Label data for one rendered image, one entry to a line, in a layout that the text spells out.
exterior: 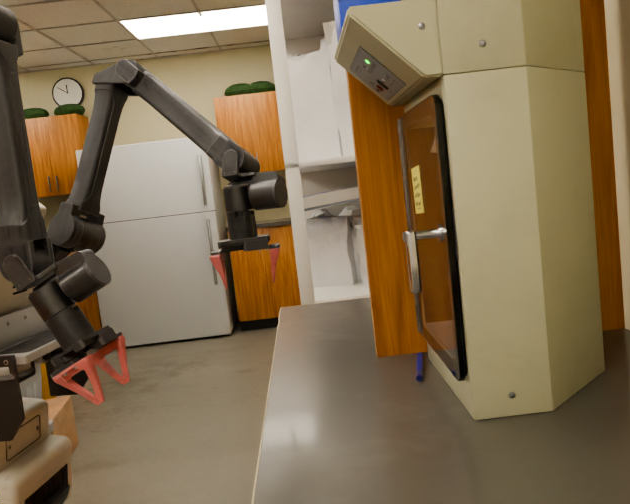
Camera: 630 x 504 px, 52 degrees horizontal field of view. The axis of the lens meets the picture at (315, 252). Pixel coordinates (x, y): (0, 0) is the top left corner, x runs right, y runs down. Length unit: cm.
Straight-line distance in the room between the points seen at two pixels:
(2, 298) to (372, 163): 78
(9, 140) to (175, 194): 476
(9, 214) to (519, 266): 77
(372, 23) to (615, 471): 61
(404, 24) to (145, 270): 520
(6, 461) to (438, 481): 93
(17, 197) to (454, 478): 76
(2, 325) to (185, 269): 454
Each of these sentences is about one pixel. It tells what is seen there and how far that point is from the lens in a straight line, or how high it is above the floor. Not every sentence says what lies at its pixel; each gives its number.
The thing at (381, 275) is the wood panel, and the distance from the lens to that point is 125.
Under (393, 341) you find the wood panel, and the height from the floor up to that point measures 97.
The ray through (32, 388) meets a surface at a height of 52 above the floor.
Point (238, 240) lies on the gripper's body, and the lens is 130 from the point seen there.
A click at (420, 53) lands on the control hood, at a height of 144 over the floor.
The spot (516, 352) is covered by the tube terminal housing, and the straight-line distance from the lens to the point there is 94.
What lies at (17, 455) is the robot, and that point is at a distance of 150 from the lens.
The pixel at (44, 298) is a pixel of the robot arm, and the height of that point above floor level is 116.
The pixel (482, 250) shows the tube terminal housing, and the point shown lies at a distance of 90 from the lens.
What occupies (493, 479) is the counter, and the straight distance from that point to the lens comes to 79.
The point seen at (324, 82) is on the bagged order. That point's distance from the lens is 227.
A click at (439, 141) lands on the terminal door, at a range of 89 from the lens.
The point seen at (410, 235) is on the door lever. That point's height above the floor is 120.
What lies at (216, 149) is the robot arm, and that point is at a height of 138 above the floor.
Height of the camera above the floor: 129
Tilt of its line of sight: 6 degrees down
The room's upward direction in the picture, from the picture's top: 7 degrees counter-clockwise
